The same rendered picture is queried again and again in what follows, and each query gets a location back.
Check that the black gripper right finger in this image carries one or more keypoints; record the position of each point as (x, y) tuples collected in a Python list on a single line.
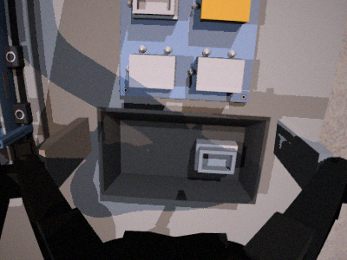
[(301, 231)]

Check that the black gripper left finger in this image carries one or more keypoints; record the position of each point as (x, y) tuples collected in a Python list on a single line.
[(62, 233)]

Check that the yellow rectangular block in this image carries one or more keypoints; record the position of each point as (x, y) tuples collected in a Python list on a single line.
[(225, 11)]

